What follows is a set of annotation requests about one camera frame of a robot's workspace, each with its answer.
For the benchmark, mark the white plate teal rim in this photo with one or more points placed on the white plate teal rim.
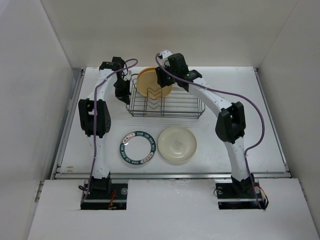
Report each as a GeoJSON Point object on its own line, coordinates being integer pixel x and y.
{"type": "Point", "coordinates": [137, 148]}

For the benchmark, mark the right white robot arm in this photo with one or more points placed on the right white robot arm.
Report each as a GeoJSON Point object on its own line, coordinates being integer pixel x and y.
{"type": "Point", "coordinates": [230, 124]}

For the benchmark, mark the yellow plate front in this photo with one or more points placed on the yellow plate front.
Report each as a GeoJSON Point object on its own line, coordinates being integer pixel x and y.
{"type": "Point", "coordinates": [146, 85]}

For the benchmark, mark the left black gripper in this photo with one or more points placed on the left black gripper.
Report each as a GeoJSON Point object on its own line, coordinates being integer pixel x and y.
{"type": "Point", "coordinates": [124, 96]}

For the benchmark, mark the aluminium table frame rail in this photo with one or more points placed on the aluminium table frame rail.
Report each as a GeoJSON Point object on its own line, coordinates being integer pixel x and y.
{"type": "Point", "coordinates": [73, 158]}

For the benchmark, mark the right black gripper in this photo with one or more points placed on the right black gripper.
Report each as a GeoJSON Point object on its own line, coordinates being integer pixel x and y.
{"type": "Point", "coordinates": [162, 79]}

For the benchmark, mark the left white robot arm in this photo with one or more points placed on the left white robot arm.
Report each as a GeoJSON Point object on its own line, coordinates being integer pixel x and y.
{"type": "Point", "coordinates": [95, 119]}

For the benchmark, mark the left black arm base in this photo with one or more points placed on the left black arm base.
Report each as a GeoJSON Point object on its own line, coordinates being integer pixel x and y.
{"type": "Point", "coordinates": [103, 194]}

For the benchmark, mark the cream shallow bowl plate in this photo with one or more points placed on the cream shallow bowl plate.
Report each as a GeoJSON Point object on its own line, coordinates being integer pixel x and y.
{"type": "Point", "coordinates": [177, 144]}

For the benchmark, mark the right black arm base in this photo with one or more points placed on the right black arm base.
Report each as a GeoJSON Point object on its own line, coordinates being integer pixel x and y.
{"type": "Point", "coordinates": [240, 195]}

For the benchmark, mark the yellow plate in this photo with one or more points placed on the yellow plate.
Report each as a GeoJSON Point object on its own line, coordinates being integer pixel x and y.
{"type": "Point", "coordinates": [146, 85]}
{"type": "Point", "coordinates": [148, 69]}

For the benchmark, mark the grey wire dish rack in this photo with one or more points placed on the grey wire dish rack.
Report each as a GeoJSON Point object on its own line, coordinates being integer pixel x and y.
{"type": "Point", "coordinates": [178, 104]}

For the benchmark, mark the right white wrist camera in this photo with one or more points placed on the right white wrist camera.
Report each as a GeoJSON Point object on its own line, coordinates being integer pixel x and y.
{"type": "Point", "coordinates": [162, 57]}

